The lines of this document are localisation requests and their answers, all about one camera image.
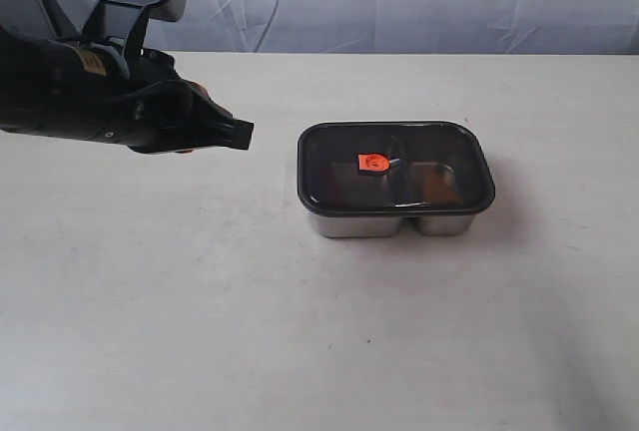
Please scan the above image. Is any stainless steel lunch box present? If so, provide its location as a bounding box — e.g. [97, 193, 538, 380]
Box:
[309, 213, 476, 238]

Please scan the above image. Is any dark transparent box lid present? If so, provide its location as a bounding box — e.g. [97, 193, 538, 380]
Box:
[297, 121, 495, 218]

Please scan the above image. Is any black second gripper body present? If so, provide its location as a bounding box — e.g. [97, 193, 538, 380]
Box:
[1, 30, 254, 154]

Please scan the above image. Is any white wrinkled backdrop curtain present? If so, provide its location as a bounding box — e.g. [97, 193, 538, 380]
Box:
[58, 0, 638, 54]

